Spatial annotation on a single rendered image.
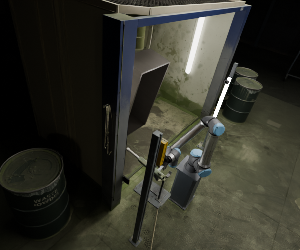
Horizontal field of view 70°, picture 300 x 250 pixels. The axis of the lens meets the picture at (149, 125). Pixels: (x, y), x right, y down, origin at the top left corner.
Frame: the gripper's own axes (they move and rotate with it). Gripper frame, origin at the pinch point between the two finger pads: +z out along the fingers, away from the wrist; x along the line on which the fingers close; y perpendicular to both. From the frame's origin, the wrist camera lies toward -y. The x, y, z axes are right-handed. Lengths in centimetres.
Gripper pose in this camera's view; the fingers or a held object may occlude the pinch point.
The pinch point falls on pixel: (155, 168)
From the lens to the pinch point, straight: 202.5
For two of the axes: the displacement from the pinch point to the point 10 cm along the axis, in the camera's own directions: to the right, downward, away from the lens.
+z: -6.6, 4.0, -6.3
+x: -7.4, -5.0, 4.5
